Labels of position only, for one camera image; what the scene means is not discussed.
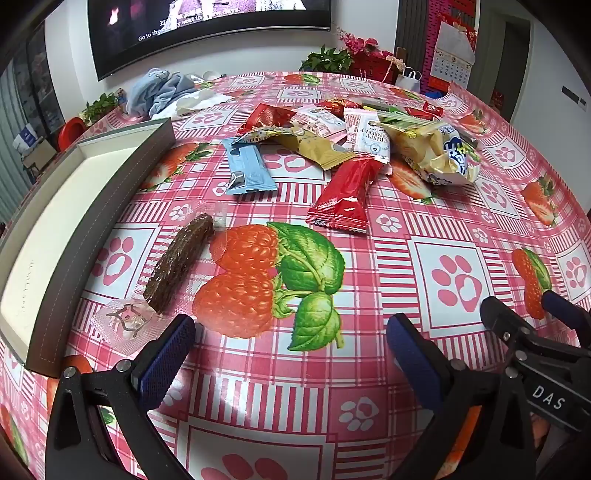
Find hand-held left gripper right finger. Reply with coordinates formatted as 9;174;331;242
387;314;539;480

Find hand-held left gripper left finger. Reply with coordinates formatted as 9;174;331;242
45;315;197;480

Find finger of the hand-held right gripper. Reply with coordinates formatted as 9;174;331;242
542;291;591;347
480;298;532;365

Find brown bar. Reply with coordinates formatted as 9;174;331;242
95;203;227;344

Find grey cardboard box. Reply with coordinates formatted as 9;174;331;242
0;117;177;376

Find long red snack packet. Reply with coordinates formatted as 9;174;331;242
307;157;382;234

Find white chips bag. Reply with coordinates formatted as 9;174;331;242
383;121;482;186

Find light blue snack packet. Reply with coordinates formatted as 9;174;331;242
222;137;278;195

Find pink white snack packet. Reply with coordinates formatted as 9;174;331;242
288;105;352;141
342;107;393;164

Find gold yellow snack packet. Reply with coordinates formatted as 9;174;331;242
277;129;358;171

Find red patterned snack packet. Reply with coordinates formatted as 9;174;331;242
238;103;298;137

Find pink checked strawberry tablecloth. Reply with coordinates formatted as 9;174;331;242
0;71;591;480

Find green yellow snack packet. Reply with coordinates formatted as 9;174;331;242
365;104;444;126

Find red plastic chair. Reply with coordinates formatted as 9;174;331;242
58;117;86;151

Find white gift bag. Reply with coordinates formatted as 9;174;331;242
396;67;423;93

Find grey curtain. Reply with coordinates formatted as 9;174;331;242
0;74;35;227

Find small green leafy plant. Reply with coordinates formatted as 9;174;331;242
81;92;121;125

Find white cloth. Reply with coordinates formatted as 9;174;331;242
175;88;234;116

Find white blue carton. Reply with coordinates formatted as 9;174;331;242
13;124;40;155

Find small red candy packet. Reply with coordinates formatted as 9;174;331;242
323;98;365;114

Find light blue cloth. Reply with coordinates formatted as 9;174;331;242
126;68;204;118

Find pink flowers in red basket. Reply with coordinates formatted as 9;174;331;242
339;28;402;84

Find glass display cabinet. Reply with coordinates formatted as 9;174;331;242
9;28;65;134

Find green potted plant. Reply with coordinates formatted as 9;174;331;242
299;45;354;73

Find curved television screen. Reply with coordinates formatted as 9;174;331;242
87;0;333;83

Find black wall panel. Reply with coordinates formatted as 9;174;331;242
561;85;589;112

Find wall calendar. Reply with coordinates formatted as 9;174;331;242
431;21;476;88

